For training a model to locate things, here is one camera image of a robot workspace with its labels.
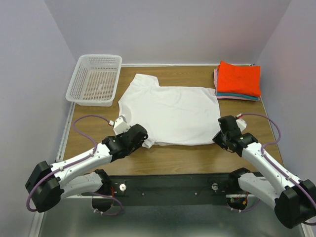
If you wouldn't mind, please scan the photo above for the white t shirt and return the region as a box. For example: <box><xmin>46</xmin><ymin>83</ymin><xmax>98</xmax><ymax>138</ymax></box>
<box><xmin>118</xmin><ymin>74</ymin><xmax>220</xmax><ymax>149</ymax></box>

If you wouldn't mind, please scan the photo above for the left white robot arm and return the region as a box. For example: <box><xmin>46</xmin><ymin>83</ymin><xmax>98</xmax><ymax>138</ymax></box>
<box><xmin>25</xmin><ymin>124</ymin><xmax>148</xmax><ymax>212</ymax></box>

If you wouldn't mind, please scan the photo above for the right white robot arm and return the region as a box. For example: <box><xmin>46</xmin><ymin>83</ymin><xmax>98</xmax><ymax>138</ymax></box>
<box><xmin>213</xmin><ymin>114</ymin><xmax>316</xmax><ymax>229</ymax></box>

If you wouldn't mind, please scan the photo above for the teal folded t shirt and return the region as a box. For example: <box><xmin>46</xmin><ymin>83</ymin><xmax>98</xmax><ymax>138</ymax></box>
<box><xmin>216</xmin><ymin>92</ymin><xmax>260</xmax><ymax>101</ymax></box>

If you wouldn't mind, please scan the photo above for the orange folded t shirt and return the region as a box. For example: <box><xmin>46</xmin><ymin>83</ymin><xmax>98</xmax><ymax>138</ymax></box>
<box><xmin>217</xmin><ymin>61</ymin><xmax>261</xmax><ymax>97</ymax></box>

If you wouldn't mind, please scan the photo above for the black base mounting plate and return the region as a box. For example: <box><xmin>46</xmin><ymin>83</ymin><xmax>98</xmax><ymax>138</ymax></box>
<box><xmin>109</xmin><ymin>173</ymin><xmax>246</xmax><ymax>206</ymax></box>

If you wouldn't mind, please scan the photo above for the white plastic laundry basket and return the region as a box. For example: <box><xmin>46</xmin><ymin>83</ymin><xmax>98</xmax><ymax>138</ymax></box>
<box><xmin>65</xmin><ymin>54</ymin><xmax>122</xmax><ymax>107</ymax></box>

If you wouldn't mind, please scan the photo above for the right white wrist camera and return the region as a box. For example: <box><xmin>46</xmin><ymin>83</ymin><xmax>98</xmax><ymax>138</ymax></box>
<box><xmin>236</xmin><ymin>114</ymin><xmax>247</xmax><ymax>132</ymax></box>

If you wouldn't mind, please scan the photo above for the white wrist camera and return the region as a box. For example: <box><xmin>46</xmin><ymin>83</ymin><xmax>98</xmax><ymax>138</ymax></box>
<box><xmin>236</xmin><ymin>114</ymin><xmax>247</xmax><ymax>132</ymax></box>
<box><xmin>108</xmin><ymin>115</ymin><xmax>130</xmax><ymax>135</ymax></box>

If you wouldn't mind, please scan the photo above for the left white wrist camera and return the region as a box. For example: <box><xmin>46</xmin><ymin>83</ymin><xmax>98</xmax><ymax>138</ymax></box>
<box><xmin>108</xmin><ymin>115</ymin><xmax>130</xmax><ymax>135</ymax></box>

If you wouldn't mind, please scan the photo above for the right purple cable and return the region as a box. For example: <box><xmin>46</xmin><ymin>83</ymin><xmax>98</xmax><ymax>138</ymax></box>
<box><xmin>231</xmin><ymin>113</ymin><xmax>316</xmax><ymax>226</ymax></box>

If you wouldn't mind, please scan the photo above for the left aluminium side rail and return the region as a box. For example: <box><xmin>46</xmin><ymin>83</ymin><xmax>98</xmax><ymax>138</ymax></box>
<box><xmin>55</xmin><ymin>102</ymin><xmax>76</xmax><ymax>162</ymax></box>

